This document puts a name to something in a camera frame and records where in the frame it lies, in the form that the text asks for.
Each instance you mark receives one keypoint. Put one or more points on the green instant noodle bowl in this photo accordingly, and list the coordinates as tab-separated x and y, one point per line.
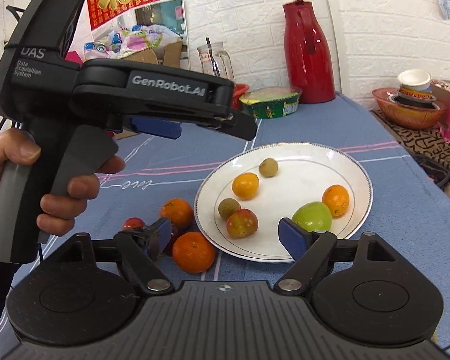
271	102

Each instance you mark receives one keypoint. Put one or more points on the red thermos jug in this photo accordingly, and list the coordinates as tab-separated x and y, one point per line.
307	54

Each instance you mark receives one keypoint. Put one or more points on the white cup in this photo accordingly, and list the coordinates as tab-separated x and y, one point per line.
415	79

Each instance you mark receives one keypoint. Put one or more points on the small green apple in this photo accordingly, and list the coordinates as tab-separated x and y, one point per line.
313	216

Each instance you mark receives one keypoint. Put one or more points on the orange brown bowl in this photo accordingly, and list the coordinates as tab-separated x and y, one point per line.
409	116

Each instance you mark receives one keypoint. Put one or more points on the person's left hand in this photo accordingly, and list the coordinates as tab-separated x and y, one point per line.
59	212

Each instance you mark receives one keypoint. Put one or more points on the yellow kumquat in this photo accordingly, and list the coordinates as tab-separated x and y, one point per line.
245	186
337	199

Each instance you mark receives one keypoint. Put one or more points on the pink shopping bag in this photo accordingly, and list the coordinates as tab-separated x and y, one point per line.
74	57

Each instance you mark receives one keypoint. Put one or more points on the blue striped tablecloth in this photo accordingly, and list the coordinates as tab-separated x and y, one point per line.
408	210

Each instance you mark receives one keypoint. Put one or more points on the brown cardboard box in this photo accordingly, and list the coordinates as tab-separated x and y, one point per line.
136	49

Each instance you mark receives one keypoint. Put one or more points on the orange tangerine with stem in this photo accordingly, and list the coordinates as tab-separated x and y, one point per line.
179	212

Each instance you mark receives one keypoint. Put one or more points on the dark red plum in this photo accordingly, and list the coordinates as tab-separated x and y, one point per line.
174	235

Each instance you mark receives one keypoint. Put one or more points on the black stirring stick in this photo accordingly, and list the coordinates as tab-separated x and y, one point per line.
214	64

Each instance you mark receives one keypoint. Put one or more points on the brown longan fruit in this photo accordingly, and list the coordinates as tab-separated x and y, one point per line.
268	167
227	207

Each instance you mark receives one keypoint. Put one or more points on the glass pitcher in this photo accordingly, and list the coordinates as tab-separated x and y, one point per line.
221	57

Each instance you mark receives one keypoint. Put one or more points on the white oval plate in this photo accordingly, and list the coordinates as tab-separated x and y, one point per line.
305	171

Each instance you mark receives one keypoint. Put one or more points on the red plastic basket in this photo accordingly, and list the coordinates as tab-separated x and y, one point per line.
239	90

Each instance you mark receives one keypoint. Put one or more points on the yellow kumquat right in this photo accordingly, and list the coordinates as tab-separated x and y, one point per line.
337	199

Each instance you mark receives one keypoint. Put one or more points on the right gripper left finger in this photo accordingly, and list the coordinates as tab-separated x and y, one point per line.
89	289

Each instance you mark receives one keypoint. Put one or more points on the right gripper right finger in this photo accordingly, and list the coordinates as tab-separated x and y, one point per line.
362	289

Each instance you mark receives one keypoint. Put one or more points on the brown patterned cloth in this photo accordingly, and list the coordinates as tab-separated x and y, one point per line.
427	143

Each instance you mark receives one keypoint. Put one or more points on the yellow kumquat left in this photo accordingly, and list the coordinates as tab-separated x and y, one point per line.
245	186

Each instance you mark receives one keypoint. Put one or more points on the red yellow small apple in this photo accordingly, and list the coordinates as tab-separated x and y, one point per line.
241	224

